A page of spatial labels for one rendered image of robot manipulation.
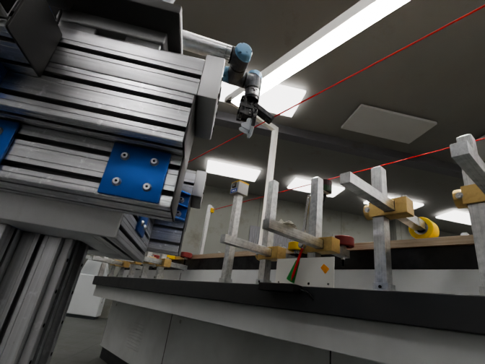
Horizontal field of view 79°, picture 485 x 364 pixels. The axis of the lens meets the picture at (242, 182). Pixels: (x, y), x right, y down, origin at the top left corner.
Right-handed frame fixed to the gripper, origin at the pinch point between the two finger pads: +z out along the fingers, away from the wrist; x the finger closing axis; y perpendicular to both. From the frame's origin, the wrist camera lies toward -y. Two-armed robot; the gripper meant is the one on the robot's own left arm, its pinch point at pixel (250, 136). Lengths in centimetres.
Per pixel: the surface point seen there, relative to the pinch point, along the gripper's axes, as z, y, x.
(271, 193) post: 21.4, -15.6, -8.5
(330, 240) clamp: 45, -29, 21
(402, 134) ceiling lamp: -215, -291, -219
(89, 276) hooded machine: 54, 165, -585
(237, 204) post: 21.8, -5.1, -31.7
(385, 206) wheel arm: 38, -34, 42
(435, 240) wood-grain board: 42, -59, 35
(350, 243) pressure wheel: 43, -41, 15
